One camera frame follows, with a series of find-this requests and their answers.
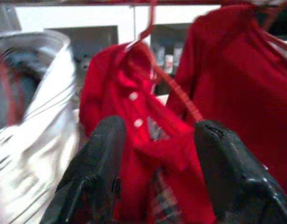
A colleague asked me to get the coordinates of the white striped shirt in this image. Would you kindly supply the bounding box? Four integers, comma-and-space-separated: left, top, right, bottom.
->
0, 30, 88, 224

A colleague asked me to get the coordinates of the red shirt white print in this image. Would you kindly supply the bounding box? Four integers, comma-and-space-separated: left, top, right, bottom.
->
173, 3, 287, 201

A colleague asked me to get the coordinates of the white glass-door cabinet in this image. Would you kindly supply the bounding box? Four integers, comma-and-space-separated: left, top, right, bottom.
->
14, 4, 223, 98

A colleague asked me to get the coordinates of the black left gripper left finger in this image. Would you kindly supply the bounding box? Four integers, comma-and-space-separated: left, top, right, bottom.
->
40, 115, 128, 224

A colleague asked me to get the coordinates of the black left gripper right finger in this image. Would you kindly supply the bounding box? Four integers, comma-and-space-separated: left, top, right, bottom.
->
195, 119, 287, 224

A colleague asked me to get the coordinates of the red polo shirt striped collar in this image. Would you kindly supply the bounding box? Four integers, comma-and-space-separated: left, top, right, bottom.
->
78, 42, 219, 224

